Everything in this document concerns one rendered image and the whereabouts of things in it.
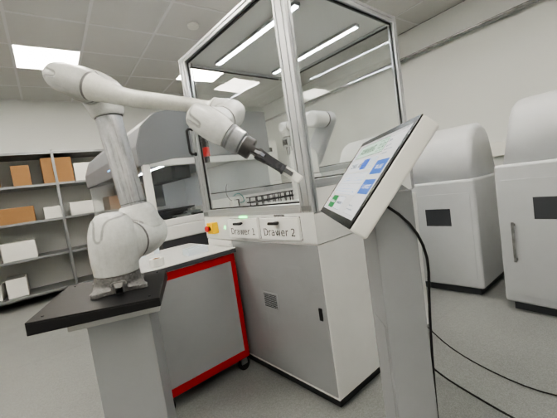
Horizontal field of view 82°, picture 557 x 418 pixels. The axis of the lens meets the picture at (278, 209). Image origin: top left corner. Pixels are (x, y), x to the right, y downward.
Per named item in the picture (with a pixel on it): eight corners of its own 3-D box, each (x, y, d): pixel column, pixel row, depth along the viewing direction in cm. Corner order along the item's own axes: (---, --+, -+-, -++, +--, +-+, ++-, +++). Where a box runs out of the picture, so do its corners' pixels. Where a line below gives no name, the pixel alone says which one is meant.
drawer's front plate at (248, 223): (259, 239, 171) (255, 218, 170) (230, 237, 193) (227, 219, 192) (261, 238, 172) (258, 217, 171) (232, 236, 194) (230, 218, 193)
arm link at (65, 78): (83, 62, 108) (109, 75, 122) (36, 48, 110) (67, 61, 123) (75, 101, 110) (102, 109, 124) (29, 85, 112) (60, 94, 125)
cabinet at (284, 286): (343, 416, 146) (319, 245, 140) (225, 350, 225) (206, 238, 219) (433, 331, 208) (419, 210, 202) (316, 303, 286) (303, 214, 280)
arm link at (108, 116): (117, 264, 129) (147, 250, 151) (153, 255, 126) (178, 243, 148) (60, 73, 123) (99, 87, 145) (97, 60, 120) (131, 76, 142)
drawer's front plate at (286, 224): (300, 240, 147) (297, 217, 146) (261, 239, 169) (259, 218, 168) (302, 240, 148) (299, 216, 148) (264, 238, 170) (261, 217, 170)
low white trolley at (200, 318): (161, 425, 158) (133, 275, 152) (125, 379, 205) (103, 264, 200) (254, 368, 196) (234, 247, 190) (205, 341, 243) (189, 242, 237)
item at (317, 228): (317, 245, 142) (313, 212, 141) (206, 238, 219) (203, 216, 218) (417, 210, 203) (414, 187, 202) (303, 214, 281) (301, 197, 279)
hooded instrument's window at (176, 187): (152, 229, 229) (140, 166, 226) (97, 227, 365) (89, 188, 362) (272, 205, 303) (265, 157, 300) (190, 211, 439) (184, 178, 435)
